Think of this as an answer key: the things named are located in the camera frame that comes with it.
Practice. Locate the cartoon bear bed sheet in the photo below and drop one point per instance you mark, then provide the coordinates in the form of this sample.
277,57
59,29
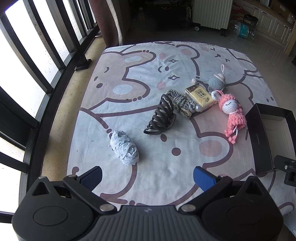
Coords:
122,95

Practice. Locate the twisted rope tassel with pearls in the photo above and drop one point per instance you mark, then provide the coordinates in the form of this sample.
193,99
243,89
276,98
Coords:
182,104

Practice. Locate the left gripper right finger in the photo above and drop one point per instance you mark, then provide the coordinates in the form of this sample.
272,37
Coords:
204,179

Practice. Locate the black cardboard box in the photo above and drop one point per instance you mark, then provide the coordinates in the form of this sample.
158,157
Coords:
272,133

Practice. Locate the yellow tissue pack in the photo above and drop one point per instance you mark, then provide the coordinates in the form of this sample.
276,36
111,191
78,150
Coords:
200,96

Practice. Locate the brown curtain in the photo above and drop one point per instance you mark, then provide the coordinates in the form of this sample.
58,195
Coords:
109,19

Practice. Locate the water bottle pack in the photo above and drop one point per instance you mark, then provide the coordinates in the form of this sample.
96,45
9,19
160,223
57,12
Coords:
242,30

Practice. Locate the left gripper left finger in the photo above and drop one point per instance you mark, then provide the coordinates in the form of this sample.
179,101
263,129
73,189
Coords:
91,178

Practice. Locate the black hair claw clip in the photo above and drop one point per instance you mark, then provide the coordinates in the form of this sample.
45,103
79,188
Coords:
163,118

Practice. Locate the blue crochet doll pendant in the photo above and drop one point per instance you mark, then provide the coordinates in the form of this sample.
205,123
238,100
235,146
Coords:
216,82

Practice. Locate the pink crochet bunny doll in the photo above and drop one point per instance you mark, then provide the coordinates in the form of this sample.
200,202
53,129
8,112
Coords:
229,105

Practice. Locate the cream cabinets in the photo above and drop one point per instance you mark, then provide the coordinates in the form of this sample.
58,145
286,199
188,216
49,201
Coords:
271,25

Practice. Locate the white radiator heater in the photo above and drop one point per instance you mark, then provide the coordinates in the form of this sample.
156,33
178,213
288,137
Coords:
213,14

